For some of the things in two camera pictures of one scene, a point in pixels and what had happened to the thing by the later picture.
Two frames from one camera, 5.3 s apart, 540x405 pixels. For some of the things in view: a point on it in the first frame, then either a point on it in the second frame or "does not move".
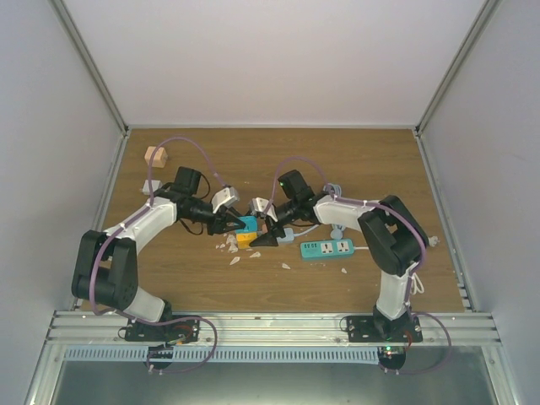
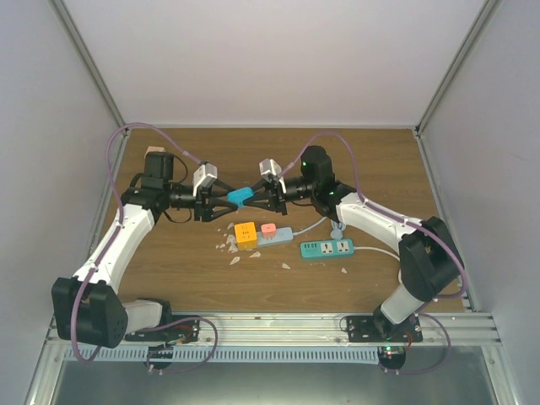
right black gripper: x=269 y=239 to x=273 y=194
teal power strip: x=327 y=248 does not move
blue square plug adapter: x=251 y=224 to x=239 y=196
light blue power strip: x=288 y=238 does not move
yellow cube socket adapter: x=245 y=239 does not move
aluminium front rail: x=275 y=328 does not move
